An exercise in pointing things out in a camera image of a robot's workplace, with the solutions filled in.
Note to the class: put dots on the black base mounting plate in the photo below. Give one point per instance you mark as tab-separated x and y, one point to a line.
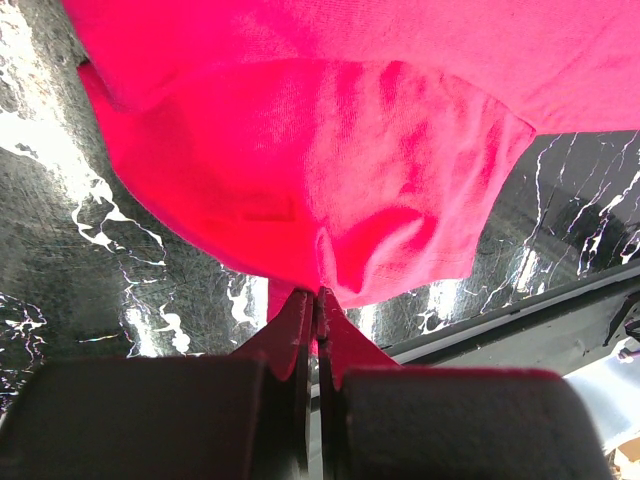
560	330

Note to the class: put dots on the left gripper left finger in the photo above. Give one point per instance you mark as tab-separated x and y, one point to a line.
239	416

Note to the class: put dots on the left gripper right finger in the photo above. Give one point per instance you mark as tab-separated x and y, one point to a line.
383	420

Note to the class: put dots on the pink t shirt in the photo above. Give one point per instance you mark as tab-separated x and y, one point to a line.
354	145

